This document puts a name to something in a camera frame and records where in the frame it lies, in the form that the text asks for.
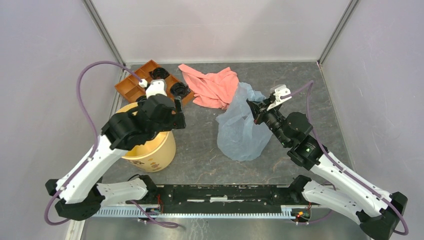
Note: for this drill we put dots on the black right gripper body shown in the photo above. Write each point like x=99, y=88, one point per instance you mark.
x=263, y=115

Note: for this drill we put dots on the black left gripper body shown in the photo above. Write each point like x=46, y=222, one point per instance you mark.
x=178, y=120

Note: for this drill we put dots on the light blue plastic trash bag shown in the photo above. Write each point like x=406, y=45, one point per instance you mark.
x=238, y=137

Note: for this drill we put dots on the yellow trash bin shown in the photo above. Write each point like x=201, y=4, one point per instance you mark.
x=154, y=155

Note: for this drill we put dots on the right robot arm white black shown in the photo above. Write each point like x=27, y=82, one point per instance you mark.
x=375, y=210

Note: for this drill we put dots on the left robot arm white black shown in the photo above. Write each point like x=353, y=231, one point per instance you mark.
x=80, y=194

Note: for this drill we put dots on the black bag roll right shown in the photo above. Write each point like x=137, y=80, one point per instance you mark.
x=180, y=90

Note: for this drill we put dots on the black green bag roll left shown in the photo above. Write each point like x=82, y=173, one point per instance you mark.
x=141, y=98

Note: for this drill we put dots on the pink cloth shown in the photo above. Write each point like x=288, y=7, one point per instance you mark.
x=211, y=90

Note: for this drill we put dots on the black bag roll top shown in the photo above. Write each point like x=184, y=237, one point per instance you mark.
x=159, y=74

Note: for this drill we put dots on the orange compartment tray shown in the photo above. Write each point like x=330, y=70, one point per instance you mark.
x=130, y=90

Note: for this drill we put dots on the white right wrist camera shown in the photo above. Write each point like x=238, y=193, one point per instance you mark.
x=278, y=95

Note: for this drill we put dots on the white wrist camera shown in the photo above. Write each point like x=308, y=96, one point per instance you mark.
x=155, y=87
x=278, y=95

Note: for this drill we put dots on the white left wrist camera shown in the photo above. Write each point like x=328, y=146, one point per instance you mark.
x=155, y=87

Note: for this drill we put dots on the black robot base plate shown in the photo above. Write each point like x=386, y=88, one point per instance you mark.
x=222, y=199

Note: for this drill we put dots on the aluminium slotted cable rail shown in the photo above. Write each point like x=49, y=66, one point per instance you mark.
x=131, y=211

